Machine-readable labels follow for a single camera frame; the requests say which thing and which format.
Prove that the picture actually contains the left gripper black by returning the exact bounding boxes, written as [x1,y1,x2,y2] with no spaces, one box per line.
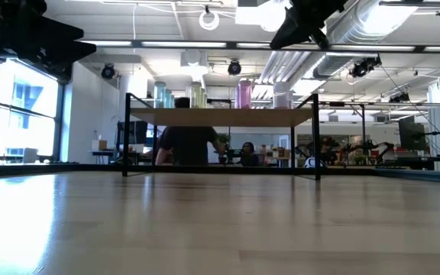
[0,0,98,83]

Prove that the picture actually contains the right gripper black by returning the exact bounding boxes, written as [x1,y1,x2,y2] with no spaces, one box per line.
[270,0,349,50]

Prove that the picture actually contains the clear jar with pink pills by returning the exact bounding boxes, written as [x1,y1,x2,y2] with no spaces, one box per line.
[280,90,298,110]

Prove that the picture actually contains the green pill bottle white cap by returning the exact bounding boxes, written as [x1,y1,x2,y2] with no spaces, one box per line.
[164,88,176,109]
[154,81,167,109]

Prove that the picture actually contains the wooden shelf black metal legs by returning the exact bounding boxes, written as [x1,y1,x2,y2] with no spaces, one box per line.
[122,92,322,181]

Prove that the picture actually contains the black ceiling spotlight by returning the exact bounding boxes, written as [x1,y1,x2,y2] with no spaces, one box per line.
[227,60,243,76]
[100,63,117,80]

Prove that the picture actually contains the large window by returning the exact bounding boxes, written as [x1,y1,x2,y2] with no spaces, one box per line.
[0,56,60,161]

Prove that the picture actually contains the black computer monitor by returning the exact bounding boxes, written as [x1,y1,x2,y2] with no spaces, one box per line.
[398,121,427,152]
[117,121,149,154]

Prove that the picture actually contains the person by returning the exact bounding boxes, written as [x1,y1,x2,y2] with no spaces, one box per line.
[154,97,225,166]
[238,141,261,167]

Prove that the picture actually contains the white black round object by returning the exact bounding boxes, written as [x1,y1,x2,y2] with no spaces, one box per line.
[303,156,326,169]

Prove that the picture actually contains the white ceiling duct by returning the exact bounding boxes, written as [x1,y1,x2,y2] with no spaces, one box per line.
[260,49,320,86]

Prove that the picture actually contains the silver ribbed duct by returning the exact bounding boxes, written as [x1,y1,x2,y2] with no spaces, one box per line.
[313,0,419,79]

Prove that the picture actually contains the white coiled cable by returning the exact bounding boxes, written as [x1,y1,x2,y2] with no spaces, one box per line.
[199,9,221,31]

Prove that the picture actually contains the black aluminium rig frame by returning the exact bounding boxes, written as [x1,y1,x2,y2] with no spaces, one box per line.
[0,162,440,186]

